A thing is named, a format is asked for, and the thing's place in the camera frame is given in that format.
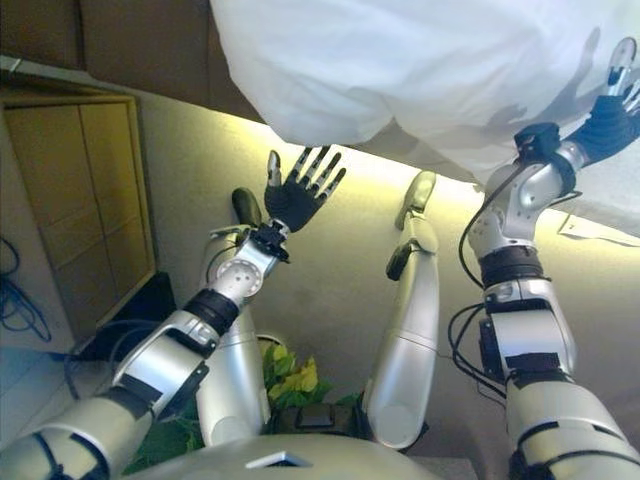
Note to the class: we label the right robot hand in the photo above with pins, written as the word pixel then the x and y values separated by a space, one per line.
pixel 607 125

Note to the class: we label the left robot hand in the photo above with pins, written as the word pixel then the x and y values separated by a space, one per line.
pixel 292 200

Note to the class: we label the white duvet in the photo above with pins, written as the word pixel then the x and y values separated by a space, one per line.
pixel 400 60

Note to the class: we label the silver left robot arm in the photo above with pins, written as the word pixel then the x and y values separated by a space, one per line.
pixel 150 360

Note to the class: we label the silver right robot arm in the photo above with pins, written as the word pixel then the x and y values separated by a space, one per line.
pixel 530 325

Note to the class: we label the brown padded bed base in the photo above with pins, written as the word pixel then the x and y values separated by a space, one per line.
pixel 125 40

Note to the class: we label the printed paper sheet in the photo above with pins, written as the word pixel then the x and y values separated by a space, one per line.
pixel 572 225

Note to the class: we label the black floor box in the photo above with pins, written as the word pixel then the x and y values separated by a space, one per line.
pixel 155 300

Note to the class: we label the green leafy plant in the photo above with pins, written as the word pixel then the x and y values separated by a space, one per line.
pixel 295 380

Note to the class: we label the silver left robot leg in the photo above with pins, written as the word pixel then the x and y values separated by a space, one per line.
pixel 235 375

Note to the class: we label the silver robot leg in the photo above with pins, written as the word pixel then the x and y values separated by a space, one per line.
pixel 235 375
pixel 405 350

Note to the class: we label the silver right robot leg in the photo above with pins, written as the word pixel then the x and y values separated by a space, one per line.
pixel 405 350

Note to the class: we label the wooden nightstand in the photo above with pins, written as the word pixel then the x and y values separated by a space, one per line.
pixel 75 175

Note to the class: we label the silver robot torso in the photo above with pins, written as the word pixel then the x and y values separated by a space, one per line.
pixel 300 460

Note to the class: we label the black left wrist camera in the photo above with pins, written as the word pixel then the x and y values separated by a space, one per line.
pixel 270 242

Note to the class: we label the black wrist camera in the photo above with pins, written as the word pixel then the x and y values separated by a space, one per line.
pixel 270 242
pixel 537 140

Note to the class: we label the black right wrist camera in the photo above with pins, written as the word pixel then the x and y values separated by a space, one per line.
pixel 537 140

